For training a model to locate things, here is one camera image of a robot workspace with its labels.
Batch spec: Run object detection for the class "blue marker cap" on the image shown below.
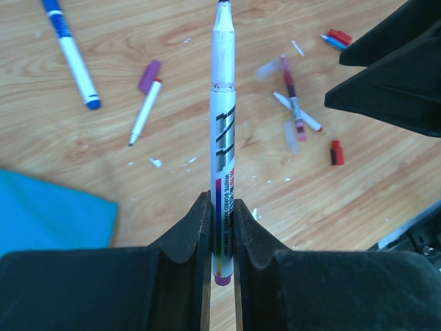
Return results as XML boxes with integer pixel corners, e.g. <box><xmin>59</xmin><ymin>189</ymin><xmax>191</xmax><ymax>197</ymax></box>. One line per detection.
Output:
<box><xmin>41</xmin><ymin>0</ymin><xmax>72</xmax><ymax>39</ymax></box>

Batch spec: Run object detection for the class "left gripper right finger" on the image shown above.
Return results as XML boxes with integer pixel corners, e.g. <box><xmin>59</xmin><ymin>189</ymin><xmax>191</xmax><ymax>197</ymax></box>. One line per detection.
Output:
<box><xmin>234</xmin><ymin>200</ymin><xmax>440</xmax><ymax>330</ymax></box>

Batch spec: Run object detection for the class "thin white red-end pen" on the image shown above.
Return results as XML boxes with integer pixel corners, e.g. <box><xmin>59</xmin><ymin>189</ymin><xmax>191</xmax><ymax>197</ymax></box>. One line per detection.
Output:
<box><xmin>129</xmin><ymin>79</ymin><xmax>163</xmax><ymax>146</ymax></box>

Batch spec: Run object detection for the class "purple marker cap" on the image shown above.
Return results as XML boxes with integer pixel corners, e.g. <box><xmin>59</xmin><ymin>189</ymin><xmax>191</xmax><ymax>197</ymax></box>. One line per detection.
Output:
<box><xmin>138</xmin><ymin>60</ymin><xmax>161</xmax><ymax>94</ymax></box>

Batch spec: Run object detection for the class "blue gel pen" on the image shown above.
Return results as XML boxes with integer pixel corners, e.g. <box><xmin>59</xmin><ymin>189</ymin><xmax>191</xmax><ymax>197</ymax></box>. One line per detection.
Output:
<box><xmin>321</xmin><ymin>34</ymin><xmax>347</xmax><ymax>51</ymax></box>

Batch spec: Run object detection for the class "red pen cap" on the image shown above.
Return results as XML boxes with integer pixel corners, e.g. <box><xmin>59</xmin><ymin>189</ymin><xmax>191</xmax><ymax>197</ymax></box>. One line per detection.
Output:
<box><xmin>327</xmin><ymin>29</ymin><xmax>352</xmax><ymax>46</ymax></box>

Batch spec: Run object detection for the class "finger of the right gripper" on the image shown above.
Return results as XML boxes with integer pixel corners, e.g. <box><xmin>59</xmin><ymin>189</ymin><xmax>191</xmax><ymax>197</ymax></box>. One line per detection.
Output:
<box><xmin>339</xmin><ymin>0</ymin><xmax>440</xmax><ymax>67</ymax></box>
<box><xmin>324</xmin><ymin>37</ymin><xmax>440</xmax><ymax>138</ymax></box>

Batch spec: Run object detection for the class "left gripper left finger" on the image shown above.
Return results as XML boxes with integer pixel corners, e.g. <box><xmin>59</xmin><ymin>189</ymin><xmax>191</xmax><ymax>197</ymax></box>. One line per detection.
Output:
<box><xmin>1</xmin><ymin>192</ymin><xmax>212</xmax><ymax>330</ymax></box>

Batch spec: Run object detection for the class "white blue deli marker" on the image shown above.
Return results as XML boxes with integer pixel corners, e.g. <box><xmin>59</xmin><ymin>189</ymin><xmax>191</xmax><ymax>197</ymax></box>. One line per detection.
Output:
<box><xmin>40</xmin><ymin>0</ymin><xmax>103</xmax><ymax>111</ymax></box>

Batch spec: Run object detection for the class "clear pen cap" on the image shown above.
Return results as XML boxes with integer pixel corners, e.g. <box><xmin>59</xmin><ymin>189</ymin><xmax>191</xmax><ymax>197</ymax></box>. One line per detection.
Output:
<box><xmin>284</xmin><ymin>121</ymin><xmax>299</xmax><ymax>154</ymax></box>
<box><xmin>256</xmin><ymin>57</ymin><xmax>281</xmax><ymax>81</ymax></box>

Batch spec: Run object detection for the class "white pen red end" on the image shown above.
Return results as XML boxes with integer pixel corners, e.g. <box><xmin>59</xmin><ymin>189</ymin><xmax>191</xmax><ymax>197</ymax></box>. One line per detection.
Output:
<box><xmin>272</xmin><ymin>92</ymin><xmax>322</xmax><ymax>132</ymax></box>

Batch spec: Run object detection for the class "pink transparent gel pen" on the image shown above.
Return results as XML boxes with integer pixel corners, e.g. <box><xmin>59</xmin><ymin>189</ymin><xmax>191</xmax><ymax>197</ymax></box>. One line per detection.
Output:
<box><xmin>280</xmin><ymin>54</ymin><xmax>307</xmax><ymax>142</ymax></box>

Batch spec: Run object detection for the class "white whiteboard marker purple end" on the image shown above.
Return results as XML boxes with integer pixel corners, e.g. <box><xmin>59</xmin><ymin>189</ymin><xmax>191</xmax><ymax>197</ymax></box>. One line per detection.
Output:
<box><xmin>209</xmin><ymin>1</ymin><xmax>236</xmax><ymax>286</ymax></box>

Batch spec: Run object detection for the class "clear pen cap lower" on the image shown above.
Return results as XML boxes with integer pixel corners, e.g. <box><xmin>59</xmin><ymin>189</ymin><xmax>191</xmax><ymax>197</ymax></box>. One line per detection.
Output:
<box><xmin>284</xmin><ymin>121</ymin><xmax>299</xmax><ymax>154</ymax></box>

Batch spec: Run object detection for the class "red marker cap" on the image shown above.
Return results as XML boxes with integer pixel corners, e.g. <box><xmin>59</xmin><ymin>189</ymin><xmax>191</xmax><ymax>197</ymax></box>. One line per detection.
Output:
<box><xmin>330</xmin><ymin>140</ymin><xmax>345</xmax><ymax>166</ymax></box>

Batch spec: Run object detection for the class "teal cloth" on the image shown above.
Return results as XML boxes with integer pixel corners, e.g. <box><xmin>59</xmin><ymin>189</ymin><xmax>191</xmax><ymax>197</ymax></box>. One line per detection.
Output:
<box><xmin>1</xmin><ymin>170</ymin><xmax>118</xmax><ymax>256</ymax></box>

